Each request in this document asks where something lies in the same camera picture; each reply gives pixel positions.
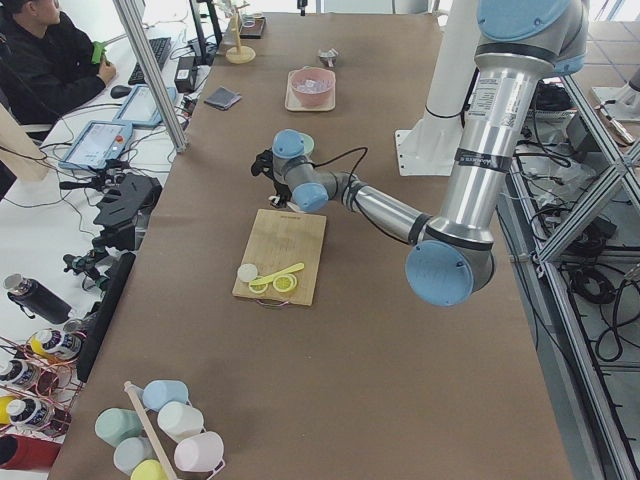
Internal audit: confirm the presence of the blue teach pendant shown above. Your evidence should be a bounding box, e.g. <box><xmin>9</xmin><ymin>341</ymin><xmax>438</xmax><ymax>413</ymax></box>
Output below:
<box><xmin>113</xmin><ymin>84</ymin><xmax>162</xmax><ymax>128</ymax></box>
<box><xmin>58</xmin><ymin>120</ymin><xmax>133</xmax><ymax>171</ymax></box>

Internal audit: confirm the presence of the dark wooden tray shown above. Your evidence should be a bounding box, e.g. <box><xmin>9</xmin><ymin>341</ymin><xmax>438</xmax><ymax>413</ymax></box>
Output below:
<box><xmin>240</xmin><ymin>15</ymin><xmax>266</xmax><ymax>39</ymax></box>

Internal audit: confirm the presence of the black keyboard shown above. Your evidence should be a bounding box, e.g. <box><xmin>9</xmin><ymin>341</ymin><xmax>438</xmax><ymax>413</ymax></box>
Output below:
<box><xmin>127</xmin><ymin>37</ymin><xmax>173</xmax><ymax>86</ymax></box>

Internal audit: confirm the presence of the blue plastic cup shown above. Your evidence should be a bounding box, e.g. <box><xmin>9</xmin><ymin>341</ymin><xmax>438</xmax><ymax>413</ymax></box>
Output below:
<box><xmin>142</xmin><ymin>379</ymin><xmax>189</xmax><ymax>412</ymax></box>

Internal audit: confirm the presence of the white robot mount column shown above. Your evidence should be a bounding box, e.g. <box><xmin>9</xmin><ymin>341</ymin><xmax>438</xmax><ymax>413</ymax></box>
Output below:
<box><xmin>395</xmin><ymin>0</ymin><xmax>480</xmax><ymax>176</ymax></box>

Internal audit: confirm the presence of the white steamed bun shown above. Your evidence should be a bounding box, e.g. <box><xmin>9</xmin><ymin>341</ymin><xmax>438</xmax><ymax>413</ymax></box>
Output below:
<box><xmin>236</xmin><ymin>263</ymin><xmax>259</xmax><ymax>283</ymax></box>

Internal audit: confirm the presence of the black gripper tool stand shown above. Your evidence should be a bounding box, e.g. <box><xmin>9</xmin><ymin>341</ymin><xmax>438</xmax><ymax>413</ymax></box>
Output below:
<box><xmin>92</xmin><ymin>173</ymin><xmax>162</xmax><ymax>251</ymax></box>

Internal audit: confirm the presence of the grey plastic cup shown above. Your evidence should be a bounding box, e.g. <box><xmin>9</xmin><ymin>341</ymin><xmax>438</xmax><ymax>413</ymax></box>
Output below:
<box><xmin>113</xmin><ymin>437</ymin><xmax>156</xmax><ymax>475</ymax></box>

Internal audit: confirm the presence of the yellow plastic cup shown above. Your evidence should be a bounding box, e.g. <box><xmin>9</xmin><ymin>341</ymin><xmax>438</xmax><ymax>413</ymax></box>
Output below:
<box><xmin>130</xmin><ymin>459</ymin><xmax>168</xmax><ymax>480</ymax></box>

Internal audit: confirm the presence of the pink plastic cup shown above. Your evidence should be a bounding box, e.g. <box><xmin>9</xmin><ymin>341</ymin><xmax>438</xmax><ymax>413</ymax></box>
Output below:
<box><xmin>174</xmin><ymin>431</ymin><xmax>224</xmax><ymax>472</ymax></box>

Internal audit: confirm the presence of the lemon slice lower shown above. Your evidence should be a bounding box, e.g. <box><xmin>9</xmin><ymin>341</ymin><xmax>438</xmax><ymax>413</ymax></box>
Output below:
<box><xmin>248</xmin><ymin>284</ymin><xmax>269</xmax><ymax>295</ymax></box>

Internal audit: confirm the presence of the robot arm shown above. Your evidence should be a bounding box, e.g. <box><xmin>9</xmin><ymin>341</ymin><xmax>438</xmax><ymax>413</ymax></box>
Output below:
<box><xmin>272</xmin><ymin>1</ymin><xmax>589</xmax><ymax>306</ymax></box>

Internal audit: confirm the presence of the beige serving tray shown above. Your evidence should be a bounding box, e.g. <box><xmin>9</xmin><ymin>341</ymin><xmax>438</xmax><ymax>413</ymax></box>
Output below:
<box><xmin>284</xmin><ymin>70</ymin><xmax>336</xmax><ymax>112</ymax></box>

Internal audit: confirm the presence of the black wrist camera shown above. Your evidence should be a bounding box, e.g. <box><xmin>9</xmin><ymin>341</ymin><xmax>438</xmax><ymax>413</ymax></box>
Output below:
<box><xmin>251</xmin><ymin>149</ymin><xmax>274</xmax><ymax>180</ymax></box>

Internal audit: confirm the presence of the metal ice scoop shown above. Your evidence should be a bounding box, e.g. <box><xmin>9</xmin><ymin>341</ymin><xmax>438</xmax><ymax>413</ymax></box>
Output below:
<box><xmin>318</xmin><ymin>48</ymin><xmax>339</xmax><ymax>69</ymax></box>

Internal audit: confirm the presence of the pink bowl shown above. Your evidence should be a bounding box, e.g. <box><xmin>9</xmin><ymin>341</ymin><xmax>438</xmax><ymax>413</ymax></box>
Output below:
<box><xmin>291</xmin><ymin>67</ymin><xmax>336</xmax><ymax>107</ymax></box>

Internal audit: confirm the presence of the black bar on table edge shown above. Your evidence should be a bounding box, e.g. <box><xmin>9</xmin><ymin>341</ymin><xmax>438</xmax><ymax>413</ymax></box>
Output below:
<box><xmin>76</xmin><ymin>252</ymin><xmax>136</xmax><ymax>383</ymax></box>

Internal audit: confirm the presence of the wooden cup stand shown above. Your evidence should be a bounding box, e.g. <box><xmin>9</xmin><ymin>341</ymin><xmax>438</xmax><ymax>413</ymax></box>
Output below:
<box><xmin>225</xmin><ymin>1</ymin><xmax>256</xmax><ymax>64</ymax></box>

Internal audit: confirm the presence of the grey folded cloth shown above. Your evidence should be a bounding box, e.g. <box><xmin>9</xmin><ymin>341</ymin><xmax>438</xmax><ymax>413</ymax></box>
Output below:
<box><xmin>204</xmin><ymin>86</ymin><xmax>242</xmax><ymax>111</ymax></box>

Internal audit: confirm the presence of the white ceramic spoon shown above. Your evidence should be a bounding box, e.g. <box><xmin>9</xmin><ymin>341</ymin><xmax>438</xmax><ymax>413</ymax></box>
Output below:
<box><xmin>268</xmin><ymin>196</ymin><xmax>303</xmax><ymax>213</ymax></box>

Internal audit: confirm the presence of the black computer mouse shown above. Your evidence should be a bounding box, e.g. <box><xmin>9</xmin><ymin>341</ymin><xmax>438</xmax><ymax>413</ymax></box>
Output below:
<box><xmin>110</xmin><ymin>85</ymin><xmax>132</xmax><ymax>99</ymax></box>

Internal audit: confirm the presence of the green plastic cup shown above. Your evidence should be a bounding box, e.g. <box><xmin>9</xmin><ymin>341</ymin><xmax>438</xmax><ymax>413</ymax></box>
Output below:
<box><xmin>94</xmin><ymin>408</ymin><xmax>143</xmax><ymax>447</ymax></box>

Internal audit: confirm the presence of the pile of ice cubes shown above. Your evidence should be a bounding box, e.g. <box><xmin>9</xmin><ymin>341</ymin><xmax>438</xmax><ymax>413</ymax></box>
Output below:
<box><xmin>294</xmin><ymin>78</ymin><xmax>333</xmax><ymax>95</ymax></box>

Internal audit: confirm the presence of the lemon slice upper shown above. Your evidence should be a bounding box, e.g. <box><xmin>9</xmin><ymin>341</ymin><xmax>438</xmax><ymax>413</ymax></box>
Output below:
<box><xmin>272</xmin><ymin>273</ymin><xmax>298</xmax><ymax>293</ymax></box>

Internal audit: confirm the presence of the mint green bowl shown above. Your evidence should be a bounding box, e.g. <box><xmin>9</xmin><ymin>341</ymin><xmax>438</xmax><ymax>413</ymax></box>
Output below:
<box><xmin>299</xmin><ymin>132</ymin><xmax>315</xmax><ymax>156</ymax></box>

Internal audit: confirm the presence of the lemon slice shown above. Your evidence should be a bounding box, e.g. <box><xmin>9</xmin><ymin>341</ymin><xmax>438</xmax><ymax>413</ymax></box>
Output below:
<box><xmin>272</xmin><ymin>273</ymin><xmax>298</xmax><ymax>293</ymax></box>
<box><xmin>248</xmin><ymin>284</ymin><xmax>269</xmax><ymax>295</ymax></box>

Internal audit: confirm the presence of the blue teach pendant near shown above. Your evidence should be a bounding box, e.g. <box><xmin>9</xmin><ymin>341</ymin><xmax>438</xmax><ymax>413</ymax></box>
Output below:
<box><xmin>58</xmin><ymin>120</ymin><xmax>133</xmax><ymax>171</ymax></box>

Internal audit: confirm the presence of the blue teach pendant far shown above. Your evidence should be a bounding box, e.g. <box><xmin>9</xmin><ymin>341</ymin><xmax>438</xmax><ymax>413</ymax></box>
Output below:
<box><xmin>113</xmin><ymin>84</ymin><xmax>162</xmax><ymax>128</ymax></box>

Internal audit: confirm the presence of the white plastic cup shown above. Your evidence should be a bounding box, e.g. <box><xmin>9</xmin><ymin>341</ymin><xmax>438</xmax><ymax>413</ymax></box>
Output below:
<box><xmin>157</xmin><ymin>401</ymin><xmax>204</xmax><ymax>443</ymax></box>

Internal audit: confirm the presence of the wooden cup rack rod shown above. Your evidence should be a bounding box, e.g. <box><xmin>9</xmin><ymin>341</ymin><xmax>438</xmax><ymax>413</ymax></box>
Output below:
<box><xmin>123</xmin><ymin>380</ymin><xmax>179</xmax><ymax>480</ymax></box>

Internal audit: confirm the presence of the bamboo cutting board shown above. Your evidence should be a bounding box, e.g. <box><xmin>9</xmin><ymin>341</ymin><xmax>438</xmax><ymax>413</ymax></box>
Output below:
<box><xmin>232</xmin><ymin>209</ymin><xmax>327</xmax><ymax>306</ymax></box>

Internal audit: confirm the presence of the seated person in black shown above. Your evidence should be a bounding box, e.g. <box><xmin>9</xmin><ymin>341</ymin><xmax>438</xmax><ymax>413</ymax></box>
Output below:
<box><xmin>1</xmin><ymin>1</ymin><xmax>116</xmax><ymax>125</ymax></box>

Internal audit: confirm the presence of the aluminium frame post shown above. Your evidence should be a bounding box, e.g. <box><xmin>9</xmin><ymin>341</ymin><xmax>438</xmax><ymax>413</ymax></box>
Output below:
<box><xmin>113</xmin><ymin>0</ymin><xmax>187</xmax><ymax>154</ymax></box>

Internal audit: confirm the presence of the yellow sauce bottle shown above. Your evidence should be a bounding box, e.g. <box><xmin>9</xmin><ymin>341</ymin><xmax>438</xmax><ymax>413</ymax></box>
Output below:
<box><xmin>30</xmin><ymin>329</ymin><xmax>83</xmax><ymax>361</ymax></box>

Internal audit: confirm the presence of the black power box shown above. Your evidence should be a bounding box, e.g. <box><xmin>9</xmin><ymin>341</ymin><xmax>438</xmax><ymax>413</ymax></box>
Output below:
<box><xmin>174</xmin><ymin>55</ymin><xmax>198</xmax><ymax>93</ymax></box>

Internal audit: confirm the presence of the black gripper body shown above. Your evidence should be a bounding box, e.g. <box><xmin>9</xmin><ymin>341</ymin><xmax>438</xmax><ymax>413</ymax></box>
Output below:
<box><xmin>273</xmin><ymin>178</ymin><xmax>292</xmax><ymax>201</ymax></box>

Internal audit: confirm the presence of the black water bottle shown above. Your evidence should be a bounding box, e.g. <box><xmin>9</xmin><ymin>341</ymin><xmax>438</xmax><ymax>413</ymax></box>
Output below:
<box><xmin>3</xmin><ymin>273</ymin><xmax>72</xmax><ymax>325</ymax></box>

